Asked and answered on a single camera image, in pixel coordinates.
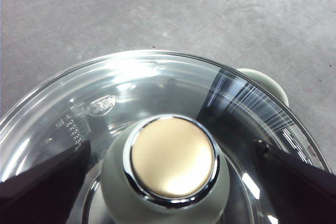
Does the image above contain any glass lid with green knob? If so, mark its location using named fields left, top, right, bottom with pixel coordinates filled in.
left=0, top=49, right=333, bottom=224

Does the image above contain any green electric cooking pot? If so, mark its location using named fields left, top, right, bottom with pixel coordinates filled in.
left=235, top=67, right=291, bottom=110

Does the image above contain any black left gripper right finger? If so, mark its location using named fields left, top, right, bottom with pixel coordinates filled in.
left=254, top=138, right=336, bottom=224

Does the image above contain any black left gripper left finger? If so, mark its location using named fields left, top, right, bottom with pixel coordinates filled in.
left=0, top=140, right=92, bottom=224

